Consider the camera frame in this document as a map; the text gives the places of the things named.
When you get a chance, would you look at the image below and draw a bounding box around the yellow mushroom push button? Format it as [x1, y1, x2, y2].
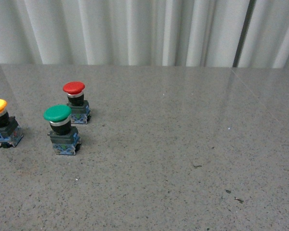
[0, 99, 24, 148]

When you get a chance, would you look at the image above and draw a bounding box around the red mushroom push button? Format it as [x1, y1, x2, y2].
[63, 81, 91, 124]

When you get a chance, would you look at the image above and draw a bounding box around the green mushroom push button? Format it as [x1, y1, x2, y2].
[43, 104, 81, 155]

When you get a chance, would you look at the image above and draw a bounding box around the white pleated curtain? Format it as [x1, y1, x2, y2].
[0, 0, 289, 68]

